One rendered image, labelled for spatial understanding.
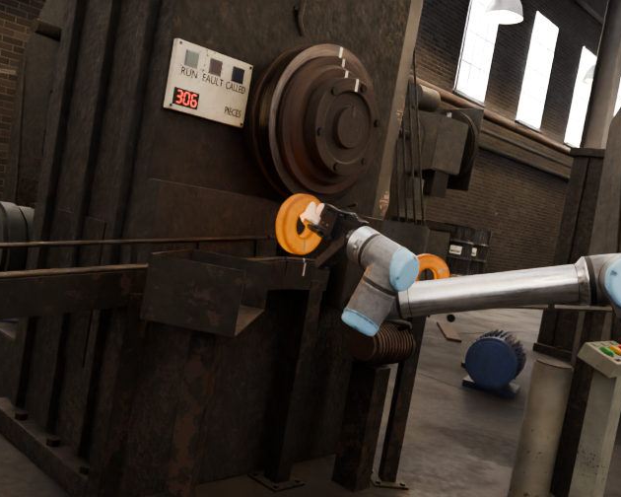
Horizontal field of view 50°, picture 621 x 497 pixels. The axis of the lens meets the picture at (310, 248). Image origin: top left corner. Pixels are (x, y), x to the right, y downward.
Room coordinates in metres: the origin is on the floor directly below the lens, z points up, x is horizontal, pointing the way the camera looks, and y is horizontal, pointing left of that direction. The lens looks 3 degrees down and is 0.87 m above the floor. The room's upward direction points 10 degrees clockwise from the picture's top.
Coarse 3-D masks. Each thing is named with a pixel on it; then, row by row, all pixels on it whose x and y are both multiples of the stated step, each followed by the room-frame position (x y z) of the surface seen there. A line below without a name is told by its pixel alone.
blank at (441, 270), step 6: (420, 258) 2.22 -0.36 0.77; (426, 258) 2.22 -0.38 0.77; (432, 258) 2.23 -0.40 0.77; (438, 258) 2.23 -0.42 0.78; (420, 264) 2.22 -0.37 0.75; (426, 264) 2.22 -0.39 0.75; (432, 264) 2.23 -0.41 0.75; (438, 264) 2.23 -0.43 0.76; (444, 264) 2.24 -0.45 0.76; (420, 270) 2.22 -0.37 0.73; (432, 270) 2.26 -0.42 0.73; (438, 270) 2.23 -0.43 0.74; (444, 270) 2.24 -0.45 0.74; (438, 276) 2.23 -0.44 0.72; (444, 276) 2.24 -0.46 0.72
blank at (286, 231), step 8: (288, 200) 1.72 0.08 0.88; (296, 200) 1.71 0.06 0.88; (304, 200) 1.73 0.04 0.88; (312, 200) 1.75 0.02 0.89; (280, 208) 1.71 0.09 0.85; (288, 208) 1.70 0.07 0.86; (296, 208) 1.71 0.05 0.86; (304, 208) 1.73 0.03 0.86; (280, 216) 1.70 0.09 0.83; (288, 216) 1.69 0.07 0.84; (296, 216) 1.72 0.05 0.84; (280, 224) 1.70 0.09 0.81; (288, 224) 1.70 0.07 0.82; (296, 224) 1.72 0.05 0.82; (280, 232) 1.70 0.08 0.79; (288, 232) 1.70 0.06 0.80; (296, 232) 1.72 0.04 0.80; (304, 232) 1.78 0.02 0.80; (312, 232) 1.77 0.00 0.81; (280, 240) 1.71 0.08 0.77; (288, 240) 1.70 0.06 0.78; (296, 240) 1.73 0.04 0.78; (304, 240) 1.75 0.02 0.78; (312, 240) 1.77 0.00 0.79; (320, 240) 1.80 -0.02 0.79; (288, 248) 1.72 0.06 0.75; (296, 248) 1.73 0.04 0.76; (304, 248) 1.75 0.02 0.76; (312, 248) 1.78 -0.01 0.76
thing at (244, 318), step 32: (160, 256) 1.37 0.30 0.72; (192, 256) 1.63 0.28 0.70; (224, 256) 1.62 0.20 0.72; (160, 288) 1.37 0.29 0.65; (192, 288) 1.36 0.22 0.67; (224, 288) 1.35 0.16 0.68; (256, 288) 1.60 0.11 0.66; (160, 320) 1.37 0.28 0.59; (192, 320) 1.36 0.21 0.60; (224, 320) 1.35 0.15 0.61; (192, 352) 1.48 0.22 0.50; (192, 384) 1.48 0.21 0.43; (192, 416) 1.48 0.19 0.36; (192, 448) 1.48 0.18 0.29; (192, 480) 1.48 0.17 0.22
